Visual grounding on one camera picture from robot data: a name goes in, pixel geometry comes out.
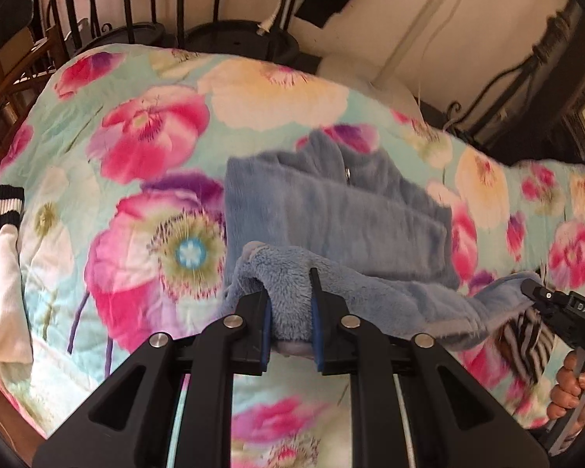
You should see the person's right hand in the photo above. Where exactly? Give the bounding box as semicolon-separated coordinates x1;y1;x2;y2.
546;351;585;422

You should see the white sock with black stripes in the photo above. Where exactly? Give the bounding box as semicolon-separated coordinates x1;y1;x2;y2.
0;184;34;364

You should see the black round stool base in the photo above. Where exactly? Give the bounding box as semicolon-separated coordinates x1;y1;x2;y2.
183;19;300;62

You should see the black white striped cloth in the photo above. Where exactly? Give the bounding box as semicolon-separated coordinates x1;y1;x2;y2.
492;307;557;386

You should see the black metal bed frame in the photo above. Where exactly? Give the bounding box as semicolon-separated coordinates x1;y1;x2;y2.
44;0;230;54

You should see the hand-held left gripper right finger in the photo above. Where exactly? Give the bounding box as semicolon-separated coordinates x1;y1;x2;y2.
308;267;551;468

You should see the white cable with plug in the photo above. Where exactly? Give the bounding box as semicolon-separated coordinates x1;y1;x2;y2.
256;0;284;37

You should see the wooden chair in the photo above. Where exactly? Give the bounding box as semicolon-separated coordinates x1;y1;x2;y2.
0;24;59;122

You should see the black scrolled metal frame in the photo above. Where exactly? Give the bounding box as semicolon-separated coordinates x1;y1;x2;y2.
443;24;581;142

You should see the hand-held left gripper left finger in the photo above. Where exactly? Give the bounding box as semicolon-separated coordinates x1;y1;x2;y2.
32;289;274;468

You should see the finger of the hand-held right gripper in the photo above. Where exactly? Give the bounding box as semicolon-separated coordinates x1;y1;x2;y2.
521;277;573;317

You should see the blue fleece zip jacket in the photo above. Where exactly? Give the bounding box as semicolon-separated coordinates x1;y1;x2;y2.
222;129;542;358

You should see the floral quilt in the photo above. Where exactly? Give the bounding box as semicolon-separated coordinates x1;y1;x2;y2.
0;44;585;468

